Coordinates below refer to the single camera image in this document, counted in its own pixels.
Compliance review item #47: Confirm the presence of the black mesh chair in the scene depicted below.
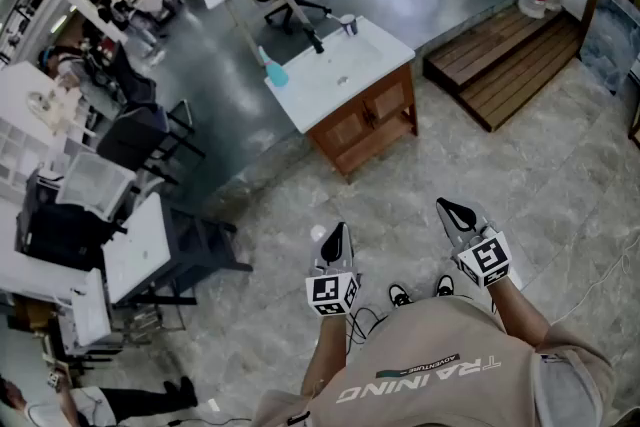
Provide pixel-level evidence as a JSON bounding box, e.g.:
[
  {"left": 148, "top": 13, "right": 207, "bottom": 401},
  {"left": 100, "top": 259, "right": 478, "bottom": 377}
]
[{"left": 110, "top": 42, "right": 162, "bottom": 107}]

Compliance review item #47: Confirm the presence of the person's right forearm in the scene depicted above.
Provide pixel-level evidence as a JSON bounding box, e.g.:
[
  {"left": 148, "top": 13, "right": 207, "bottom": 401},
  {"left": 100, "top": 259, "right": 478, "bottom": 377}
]
[{"left": 487, "top": 277, "right": 552, "bottom": 352}]

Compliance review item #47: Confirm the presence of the white sink wooden cabinet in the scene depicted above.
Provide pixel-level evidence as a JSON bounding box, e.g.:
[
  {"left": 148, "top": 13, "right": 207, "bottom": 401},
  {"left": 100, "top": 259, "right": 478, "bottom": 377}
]
[{"left": 263, "top": 14, "right": 419, "bottom": 186}]

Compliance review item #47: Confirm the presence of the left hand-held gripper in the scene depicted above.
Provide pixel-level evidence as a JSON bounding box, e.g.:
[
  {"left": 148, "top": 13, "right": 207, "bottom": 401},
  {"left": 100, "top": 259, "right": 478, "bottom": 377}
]
[{"left": 305, "top": 221, "right": 362, "bottom": 319}]

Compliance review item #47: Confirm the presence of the black equipment case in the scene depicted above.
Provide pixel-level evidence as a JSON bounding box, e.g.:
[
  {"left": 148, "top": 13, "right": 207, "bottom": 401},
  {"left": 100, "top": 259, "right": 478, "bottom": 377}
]
[{"left": 16, "top": 169, "right": 127, "bottom": 272}]

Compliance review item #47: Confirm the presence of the black metal rack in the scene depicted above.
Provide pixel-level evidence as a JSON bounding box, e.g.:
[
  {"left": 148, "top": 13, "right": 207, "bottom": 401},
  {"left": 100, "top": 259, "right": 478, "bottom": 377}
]
[{"left": 124, "top": 204, "right": 254, "bottom": 307}]

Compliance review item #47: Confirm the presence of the person's beige t-shirt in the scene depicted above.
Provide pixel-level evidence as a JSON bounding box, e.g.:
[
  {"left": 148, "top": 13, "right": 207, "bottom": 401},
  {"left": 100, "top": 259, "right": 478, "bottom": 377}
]
[{"left": 249, "top": 297, "right": 617, "bottom": 427}]

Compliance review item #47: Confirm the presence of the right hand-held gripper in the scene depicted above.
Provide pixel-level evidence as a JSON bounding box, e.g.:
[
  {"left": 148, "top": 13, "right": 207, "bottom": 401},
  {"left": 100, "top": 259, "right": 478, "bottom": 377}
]
[{"left": 435, "top": 197, "right": 514, "bottom": 290}]

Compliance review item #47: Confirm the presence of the black and white sneaker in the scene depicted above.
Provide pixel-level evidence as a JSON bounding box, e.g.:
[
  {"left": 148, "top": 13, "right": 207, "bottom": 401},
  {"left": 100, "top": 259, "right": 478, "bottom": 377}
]
[
  {"left": 434, "top": 273, "right": 457, "bottom": 299},
  {"left": 388, "top": 283, "right": 414, "bottom": 309}
]

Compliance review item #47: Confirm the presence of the white cable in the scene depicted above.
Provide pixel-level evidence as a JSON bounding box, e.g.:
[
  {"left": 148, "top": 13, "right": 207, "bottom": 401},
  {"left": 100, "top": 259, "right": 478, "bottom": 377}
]
[{"left": 549, "top": 234, "right": 640, "bottom": 327}]

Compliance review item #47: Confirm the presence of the blue framed picture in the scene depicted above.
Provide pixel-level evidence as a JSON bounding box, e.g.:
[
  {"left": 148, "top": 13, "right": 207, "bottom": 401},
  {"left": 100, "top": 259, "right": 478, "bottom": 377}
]
[{"left": 579, "top": 0, "right": 640, "bottom": 96}]

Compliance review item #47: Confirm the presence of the white mesh chair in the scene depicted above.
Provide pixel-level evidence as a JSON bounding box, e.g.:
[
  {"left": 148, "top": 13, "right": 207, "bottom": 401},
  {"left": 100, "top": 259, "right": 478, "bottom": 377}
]
[{"left": 54, "top": 150, "right": 138, "bottom": 223}]

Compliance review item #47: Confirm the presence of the navy chair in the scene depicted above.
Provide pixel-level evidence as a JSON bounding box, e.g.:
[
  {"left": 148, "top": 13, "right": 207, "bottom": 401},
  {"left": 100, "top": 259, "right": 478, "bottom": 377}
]
[{"left": 96, "top": 98, "right": 207, "bottom": 187}]

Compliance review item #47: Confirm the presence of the black faucet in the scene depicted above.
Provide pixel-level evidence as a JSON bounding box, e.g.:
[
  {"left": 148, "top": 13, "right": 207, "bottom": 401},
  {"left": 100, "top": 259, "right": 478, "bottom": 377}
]
[{"left": 302, "top": 25, "right": 326, "bottom": 55}]

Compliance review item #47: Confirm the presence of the brown wooden frame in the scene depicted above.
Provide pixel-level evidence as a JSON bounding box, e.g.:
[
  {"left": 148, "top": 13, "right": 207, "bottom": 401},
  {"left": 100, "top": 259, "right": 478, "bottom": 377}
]
[{"left": 627, "top": 99, "right": 640, "bottom": 149}]

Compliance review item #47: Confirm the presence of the wooden slatted platform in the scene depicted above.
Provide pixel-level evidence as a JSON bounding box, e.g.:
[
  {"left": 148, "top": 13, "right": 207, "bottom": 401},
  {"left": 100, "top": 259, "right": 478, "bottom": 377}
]
[{"left": 422, "top": 4, "right": 586, "bottom": 134}]

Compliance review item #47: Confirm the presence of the small white desk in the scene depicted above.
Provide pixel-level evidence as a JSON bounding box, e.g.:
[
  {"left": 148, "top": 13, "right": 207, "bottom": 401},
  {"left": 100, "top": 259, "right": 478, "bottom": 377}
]
[{"left": 102, "top": 192, "right": 175, "bottom": 306}]

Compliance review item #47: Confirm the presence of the black cable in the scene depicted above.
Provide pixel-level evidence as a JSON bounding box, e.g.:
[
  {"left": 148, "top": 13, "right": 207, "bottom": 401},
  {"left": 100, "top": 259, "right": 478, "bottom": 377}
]
[{"left": 343, "top": 306, "right": 397, "bottom": 357}]

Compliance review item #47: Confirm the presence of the teal spray bottle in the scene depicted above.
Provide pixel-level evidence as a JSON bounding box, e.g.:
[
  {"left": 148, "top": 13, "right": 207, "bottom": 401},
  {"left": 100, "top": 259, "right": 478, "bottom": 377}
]
[{"left": 257, "top": 45, "right": 291, "bottom": 89}]

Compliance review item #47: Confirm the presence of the person's left forearm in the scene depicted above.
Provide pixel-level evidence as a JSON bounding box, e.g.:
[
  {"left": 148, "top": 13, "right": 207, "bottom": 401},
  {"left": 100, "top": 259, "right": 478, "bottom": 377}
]
[{"left": 301, "top": 312, "right": 352, "bottom": 397}]

